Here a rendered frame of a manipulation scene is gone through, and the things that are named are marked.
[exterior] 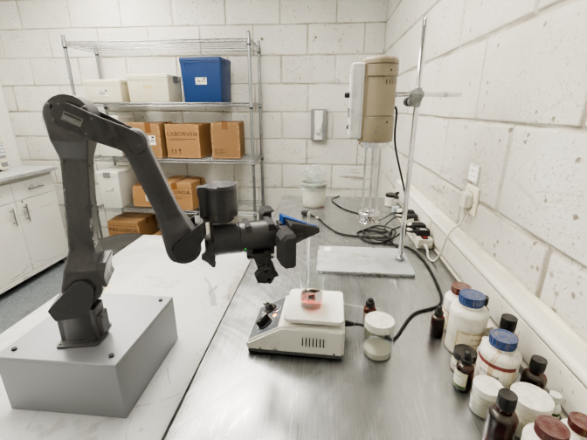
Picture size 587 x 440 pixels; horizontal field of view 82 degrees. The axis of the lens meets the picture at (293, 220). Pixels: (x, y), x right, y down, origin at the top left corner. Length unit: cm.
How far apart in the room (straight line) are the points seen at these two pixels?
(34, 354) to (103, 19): 320
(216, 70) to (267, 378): 246
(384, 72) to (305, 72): 211
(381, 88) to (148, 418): 90
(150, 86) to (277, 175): 124
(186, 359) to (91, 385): 18
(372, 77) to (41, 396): 99
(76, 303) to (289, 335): 38
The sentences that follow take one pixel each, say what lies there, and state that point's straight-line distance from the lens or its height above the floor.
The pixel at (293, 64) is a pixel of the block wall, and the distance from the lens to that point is 309.
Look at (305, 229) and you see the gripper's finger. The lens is 64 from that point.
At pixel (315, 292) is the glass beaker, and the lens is 69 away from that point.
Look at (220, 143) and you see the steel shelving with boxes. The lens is 284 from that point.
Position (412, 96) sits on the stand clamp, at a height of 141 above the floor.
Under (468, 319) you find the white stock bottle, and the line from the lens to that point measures 77.
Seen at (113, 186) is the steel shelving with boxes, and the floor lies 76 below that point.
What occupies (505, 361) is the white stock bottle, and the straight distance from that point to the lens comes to 70.
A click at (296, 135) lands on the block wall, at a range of 308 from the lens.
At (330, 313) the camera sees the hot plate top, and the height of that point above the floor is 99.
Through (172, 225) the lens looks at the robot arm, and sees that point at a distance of 59.
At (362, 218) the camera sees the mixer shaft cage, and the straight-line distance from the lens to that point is 108.
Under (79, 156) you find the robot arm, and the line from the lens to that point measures 59.
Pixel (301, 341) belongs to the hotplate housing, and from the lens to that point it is 72.
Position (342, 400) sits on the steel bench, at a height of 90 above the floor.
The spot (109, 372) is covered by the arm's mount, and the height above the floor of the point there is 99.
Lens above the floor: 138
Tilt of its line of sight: 18 degrees down
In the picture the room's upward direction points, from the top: straight up
